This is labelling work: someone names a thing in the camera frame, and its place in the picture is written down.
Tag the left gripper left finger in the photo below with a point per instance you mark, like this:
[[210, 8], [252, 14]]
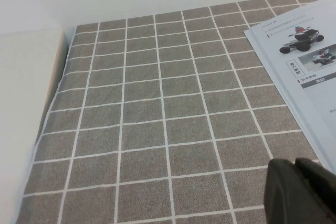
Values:
[[281, 195]]

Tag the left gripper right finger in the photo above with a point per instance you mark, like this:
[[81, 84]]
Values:
[[323, 192]]

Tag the white product catalogue book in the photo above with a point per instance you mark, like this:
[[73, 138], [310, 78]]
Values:
[[315, 90]]

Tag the grey white grid tablecloth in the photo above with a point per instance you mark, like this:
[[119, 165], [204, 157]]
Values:
[[157, 103]]

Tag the white box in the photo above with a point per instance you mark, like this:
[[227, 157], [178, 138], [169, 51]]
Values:
[[21, 90]]

